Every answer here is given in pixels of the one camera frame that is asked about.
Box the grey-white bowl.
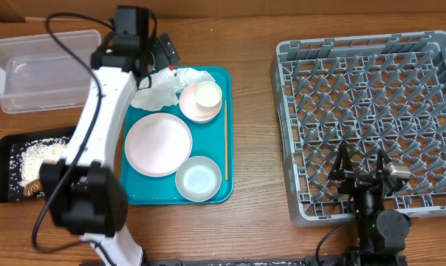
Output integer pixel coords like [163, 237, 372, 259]
[175, 156, 222, 202]

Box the large pink plate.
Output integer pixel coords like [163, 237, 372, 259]
[124, 113, 193, 177]

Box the small pink plate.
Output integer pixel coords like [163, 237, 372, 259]
[179, 83, 222, 123]

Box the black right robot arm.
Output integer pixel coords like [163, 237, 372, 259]
[329, 143, 411, 265]

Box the clear plastic bin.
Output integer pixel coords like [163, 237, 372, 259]
[0, 34, 91, 114]

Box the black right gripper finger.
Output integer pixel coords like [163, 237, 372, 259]
[376, 149, 391, 177]
[328, 143, 353, 181]

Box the black tray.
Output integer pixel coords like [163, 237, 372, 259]
[0, 126, 75, 203]

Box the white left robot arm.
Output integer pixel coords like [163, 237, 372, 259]
[31, 5, 179, 265]

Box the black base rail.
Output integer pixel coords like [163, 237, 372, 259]
[147, 255, 408, 266]

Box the cream cup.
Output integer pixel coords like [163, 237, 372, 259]
[194, 81, 222, 109]

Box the white rice pile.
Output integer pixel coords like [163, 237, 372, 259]
[9, 137, 69, 190]

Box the grey dishwasher rack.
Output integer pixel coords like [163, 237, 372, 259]
[270, 31, 446, 227]

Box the teal serving tray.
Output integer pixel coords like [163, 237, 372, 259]
[120, 66, 234, 205]

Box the wooden chopstick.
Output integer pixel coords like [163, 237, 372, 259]
[224, 100, 229, 181]

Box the white napkin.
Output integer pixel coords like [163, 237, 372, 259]
[131, 67, 215, 112]

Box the brown food scrap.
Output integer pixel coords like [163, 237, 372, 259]
[23, 180, 43, 197]

